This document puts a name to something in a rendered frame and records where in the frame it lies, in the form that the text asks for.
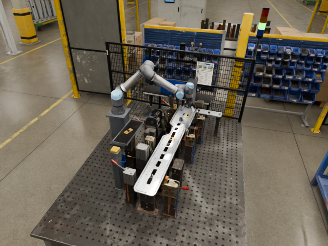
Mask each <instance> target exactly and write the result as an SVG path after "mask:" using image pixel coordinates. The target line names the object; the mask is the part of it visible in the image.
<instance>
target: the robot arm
mask: <svg viewBox="0 0 328 246"><path fill-rule="evenodd" d="M153 70H154V64H153V62H152V61H145V62H144V63H143V65H141V66H140V67H139V70H138V71H137V72H136V73H135V74H134V75H133V76H132V77H130V78H129V79H128V80H127V81H126V82H125V83H124V84H123V83H121V84H120V85H118V86H117V87H116V89H115V90H114V91H112V92H111V100H112V108H111V113H112V114H113V115H122V114H124V113H125V107H124V105H123V98H124V96H125V95H126V94H127V93H128V92H129V89H130V88H132V87H133V86H134V85H135V84H136V83H137V82H138V81H140V80H141V79H142V78H143V77H145V78H147V79H148V80H150V81H153V82H155V83H157V84H158V85H160V86H161V87H163V88H165V89H166V90H168V91H169V92H171V93H173V94H174V95H176V97H177V98H178V99H182V98H183V96H184V92H186V94H185V98H186V101H185V102H184V104H183V106H182V109H181V111H182V110H183V109H184V108H185V107H186V108H189V109H190V108H192V111H193V112H194V113H195V106H194V104H193V102H192V101H193V99H192V97H193V88H194V84H193V83H191V82H188V83H187V84H176V85H173V84H171V83H170V82H168V81H166V80H165V79H163V78H162V77H160V76H159V75H157V74H156V72H154V71H153ZM191 106H192V107H191Z"/></svg>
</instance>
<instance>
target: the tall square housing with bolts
mask: <svg viewBox="0 0 328 246"><path fill-rule="evenodd" d="M148 156H149V145H147V144H143V143H138V145H137V146H136V158H139V159H137V163H138V164H137V173H138V176H137V179H138V178H139V176H140V174H141V173H142V171H143V169H144V167H145V166H146V164H147V162H148Z"/></svg>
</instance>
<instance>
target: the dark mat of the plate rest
mask: <svg viewBox="0 0 328 246"><path fill-rule="evenodd" d="M142 123H143V122H139V121H134V120H131V121H130V122H129V123H128V124H127V125H126V127H125V128H124V129H123V130H122V131H121V132H120V134H119V135H118V136H117V137H116V138H115V140H114V141H115V142H119V143H123V144H127V143H128V142H129V140H130V139H131V138H132V136H133V135H134V134H135V132H136V131H137V130H138V128H139V127H140V126H141V124H142ZM130 128H131V129H133V130H132V131H131V132H129V133H128V134H125V133H124V132H125V131H127V130H128V129H130Z"/></svg>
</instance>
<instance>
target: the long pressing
mask: <svg viewBox="0 0 328 246"><path fill-rule="evenodd" d="M181 109H182V106H181V105H180V106H179V107H178V108H177V110H176V112H175V113H174V115H173V117H172V119H171V120H170V122H169V124H170V125H171V126H172V129H171V131H170V133H169V134H167V135H163V136H162V138H161V140H160V141H159V143H158V145H157V147H156V148H155V150H154V152H153V153H152V155H151V157H150V159H149V160H148V162H147V164H146V166H145V167H144V169H143V171H142V173H141V174H140V176H139V178H138V180H137V181H136V183H135V185H134V187H133V190H134V191H135V192H137V193H140V194H143V195H147V196H150V197H153V196H155V195H156V194H157V192H158V190H159V188H160V186H161V183H162V181H163V179H164V177H165V174H166V172H167V170H168V168H169V166H170V163H171V161H172V159H173V157H174V155H175V152H176V150H177V148H178V146H179V144H180V141H181V139H182V137H183V135H184V133H185V131H186V130H187V129H188V128H189V127H190V125H191V123H192V121H193V118H194V116H195V114H196V111H197V109H196V108H195V113H194V112H193V111H192V108H190V109H189V108H186V107H185V108H184V109H183V110H182V111H181ZM183 114H184V115H183ZM186 114H190V115H189V118H186V117H185V116H186ZM179 117H182V121H181V122H180V121H179ZM178 123H180V126H178V125H177V124H178ZM176 127H177V128H178V130H175V128H176ZM173 132H176V134H175V136H174V138H176V139H175V140H172V142H171V144H170V146H166V145H167V143H168V141H169V139H167V137H168V136H169V137H171V135H172V133H173ZM165 147H168V149H167V151H166V152H164V149H165ZM162 154H164V157H163V159H160V156H161V155H162ZM158 161H160V162H161V163H160V165H159V167H156V164H157V162H158ZM154 169H156V170H157V171H156V173H155V175H153V177H150V175H151V173H152V171H153V170H154ZM149 178H152V181H151V183H150V184H146V183H147V181H148V179H149Z"/></svg>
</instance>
